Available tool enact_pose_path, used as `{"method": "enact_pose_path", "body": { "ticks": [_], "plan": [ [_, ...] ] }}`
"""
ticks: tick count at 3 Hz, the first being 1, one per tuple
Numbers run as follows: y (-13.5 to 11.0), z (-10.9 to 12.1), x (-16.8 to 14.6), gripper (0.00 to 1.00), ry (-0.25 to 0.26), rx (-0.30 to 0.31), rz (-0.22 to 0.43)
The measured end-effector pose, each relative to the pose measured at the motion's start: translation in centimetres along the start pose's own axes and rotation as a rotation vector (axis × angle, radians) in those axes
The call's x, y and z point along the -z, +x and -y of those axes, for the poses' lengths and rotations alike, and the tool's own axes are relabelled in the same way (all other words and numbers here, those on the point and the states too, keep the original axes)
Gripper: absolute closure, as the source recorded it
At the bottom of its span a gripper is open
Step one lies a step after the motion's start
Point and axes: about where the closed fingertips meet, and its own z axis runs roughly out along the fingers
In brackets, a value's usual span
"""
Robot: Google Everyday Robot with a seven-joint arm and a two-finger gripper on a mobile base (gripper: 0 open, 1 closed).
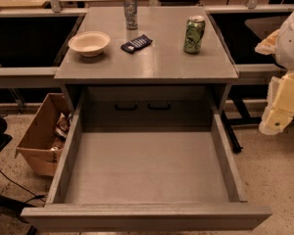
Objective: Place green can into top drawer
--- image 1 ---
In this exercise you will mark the silver tall can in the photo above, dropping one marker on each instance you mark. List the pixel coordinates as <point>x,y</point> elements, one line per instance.
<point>130,13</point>

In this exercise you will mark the green soda can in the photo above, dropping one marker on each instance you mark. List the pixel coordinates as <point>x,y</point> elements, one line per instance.
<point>195,28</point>

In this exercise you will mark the black drawer handle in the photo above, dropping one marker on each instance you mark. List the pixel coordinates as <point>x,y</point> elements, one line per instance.
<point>126,105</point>
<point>159,105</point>

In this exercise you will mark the open grey top drawer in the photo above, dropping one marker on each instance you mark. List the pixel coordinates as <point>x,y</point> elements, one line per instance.
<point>163,180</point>

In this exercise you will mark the black drawer handle left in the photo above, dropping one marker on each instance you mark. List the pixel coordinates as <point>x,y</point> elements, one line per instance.
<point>126,105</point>

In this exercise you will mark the grey cabinet with top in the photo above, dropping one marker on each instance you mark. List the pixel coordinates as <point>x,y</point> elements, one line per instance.
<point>195,84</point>

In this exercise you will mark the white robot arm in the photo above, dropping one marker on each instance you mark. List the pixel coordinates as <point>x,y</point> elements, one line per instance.
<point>284,54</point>

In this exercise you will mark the dark blue snack packet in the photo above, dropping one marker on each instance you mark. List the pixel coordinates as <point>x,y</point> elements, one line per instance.
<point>136,44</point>

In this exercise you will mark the white paper bowl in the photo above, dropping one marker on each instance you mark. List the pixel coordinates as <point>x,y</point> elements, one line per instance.
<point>89,43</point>

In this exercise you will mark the cardboard box with trash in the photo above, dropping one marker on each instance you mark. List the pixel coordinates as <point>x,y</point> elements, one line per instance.
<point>40,146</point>

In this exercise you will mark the black drawer handle right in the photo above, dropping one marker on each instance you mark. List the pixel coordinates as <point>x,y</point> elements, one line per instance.
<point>159,105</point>

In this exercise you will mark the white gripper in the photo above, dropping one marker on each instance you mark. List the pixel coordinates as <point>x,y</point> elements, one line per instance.
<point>292,44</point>

